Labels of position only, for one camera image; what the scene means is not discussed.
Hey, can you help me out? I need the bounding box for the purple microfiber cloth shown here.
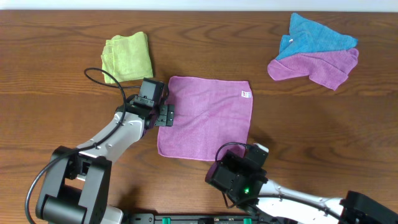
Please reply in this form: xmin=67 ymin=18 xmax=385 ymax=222
xmin=157 ymin=76 xmax=253 ymax=161

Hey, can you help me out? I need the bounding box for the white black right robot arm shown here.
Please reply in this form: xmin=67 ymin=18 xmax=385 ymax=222
xmin=205 ymin=149 xmax=397 ymax=224

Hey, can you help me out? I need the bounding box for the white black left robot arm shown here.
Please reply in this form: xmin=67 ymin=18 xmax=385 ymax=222
xmin=35 ymin=103 xmax=174 ymax=224

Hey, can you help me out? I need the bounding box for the folded green cloth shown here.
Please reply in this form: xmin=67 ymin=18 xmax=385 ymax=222
xmin=101 ymin=32 xmax=154 ymax=82

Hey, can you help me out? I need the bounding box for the crumpled purple cloth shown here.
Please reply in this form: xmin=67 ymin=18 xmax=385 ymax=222
xmin=267 ymin=48 xmax=359 ymax=90

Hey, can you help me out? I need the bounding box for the blue cloth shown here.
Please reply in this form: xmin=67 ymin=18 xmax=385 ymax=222
xmin=276 ymin=12 xmax=358 ymax=60

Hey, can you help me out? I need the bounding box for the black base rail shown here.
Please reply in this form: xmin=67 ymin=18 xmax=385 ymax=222
xmin=121 ymin=213 xmax=259 ymax=224

